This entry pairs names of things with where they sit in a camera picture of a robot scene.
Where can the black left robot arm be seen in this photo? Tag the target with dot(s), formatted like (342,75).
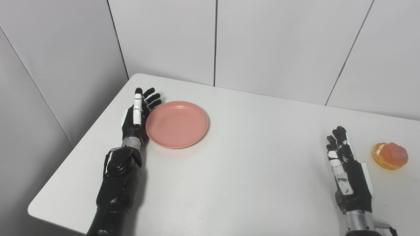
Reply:
(116,193)

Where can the cream puff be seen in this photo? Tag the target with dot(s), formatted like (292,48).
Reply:
(390,156)

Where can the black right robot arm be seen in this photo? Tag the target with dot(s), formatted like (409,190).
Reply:
(361,224)

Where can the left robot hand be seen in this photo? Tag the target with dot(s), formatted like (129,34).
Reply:
(132,126)

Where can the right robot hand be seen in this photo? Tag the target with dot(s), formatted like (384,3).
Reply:
(352,183)

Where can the pink plate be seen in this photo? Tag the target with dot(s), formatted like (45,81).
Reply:
(177,124)

